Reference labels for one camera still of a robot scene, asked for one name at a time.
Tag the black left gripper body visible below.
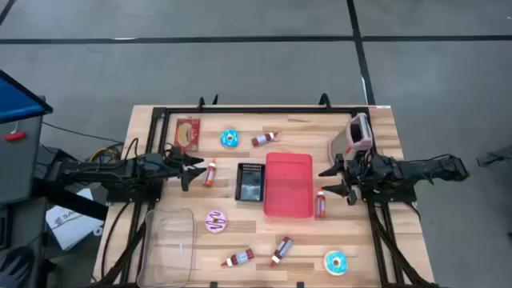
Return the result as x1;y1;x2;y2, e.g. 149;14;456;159
138;150;187;182

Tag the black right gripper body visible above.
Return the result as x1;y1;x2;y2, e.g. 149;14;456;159
343;154;395;192

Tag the red food colouring bottle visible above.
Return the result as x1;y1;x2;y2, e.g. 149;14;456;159
269;236;294;268
250;131;279;148
314;188;327;219
220;248;255;268
203;158;218;188

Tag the red snack cake box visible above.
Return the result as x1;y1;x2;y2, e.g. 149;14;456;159
174;118;201;153

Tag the pink frosted toy donut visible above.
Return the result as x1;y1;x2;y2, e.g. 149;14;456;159
204;210;228;234

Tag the blue frosted toy donut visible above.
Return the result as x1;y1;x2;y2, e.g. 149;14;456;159
322;250;349;277
219;129;241;149

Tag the pink translucent plastic bin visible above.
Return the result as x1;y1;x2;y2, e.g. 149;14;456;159
263;152;314;219

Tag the clear plastic bin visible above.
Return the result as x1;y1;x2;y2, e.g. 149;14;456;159
136;207;197;288

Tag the white printed paper bag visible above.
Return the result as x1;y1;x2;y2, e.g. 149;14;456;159
45;187;106;251

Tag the black stand foot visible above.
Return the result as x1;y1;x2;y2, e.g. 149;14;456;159
475;143;512;168

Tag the grey equipment cabinet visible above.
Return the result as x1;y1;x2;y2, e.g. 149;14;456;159
0;115;44;205

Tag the small red tag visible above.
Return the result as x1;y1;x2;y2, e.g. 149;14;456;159
2;130;27;142

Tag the blue screen monitor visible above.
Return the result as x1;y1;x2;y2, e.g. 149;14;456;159
0;70;54;124

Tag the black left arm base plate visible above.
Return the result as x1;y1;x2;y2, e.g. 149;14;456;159
106;167;165;203

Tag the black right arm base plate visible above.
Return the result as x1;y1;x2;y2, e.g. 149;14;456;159
358;171;418;204

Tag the yellow cable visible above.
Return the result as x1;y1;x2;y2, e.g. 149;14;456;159
90;146;121;162

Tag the thin black floor cable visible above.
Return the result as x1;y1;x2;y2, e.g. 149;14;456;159
42;122;125;145

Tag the black metal table frame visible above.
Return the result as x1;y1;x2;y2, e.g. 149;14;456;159
102;94;437;288

